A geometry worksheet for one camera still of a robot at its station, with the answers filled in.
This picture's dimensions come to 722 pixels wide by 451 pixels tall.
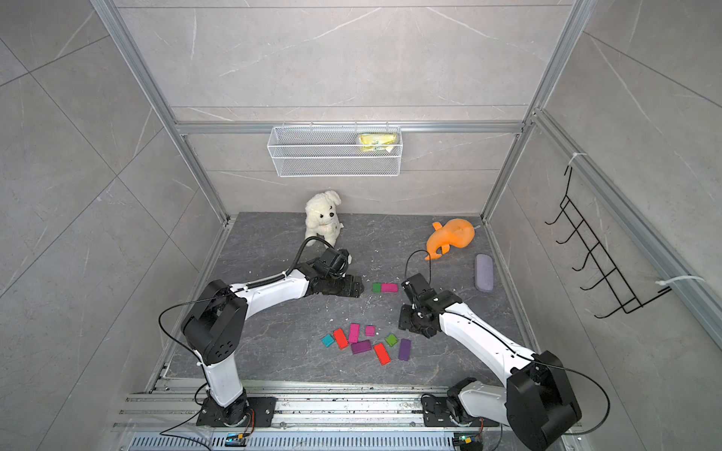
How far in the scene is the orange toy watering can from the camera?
3.55 ft

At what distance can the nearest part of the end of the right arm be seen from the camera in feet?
1.94

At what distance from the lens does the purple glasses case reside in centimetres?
99
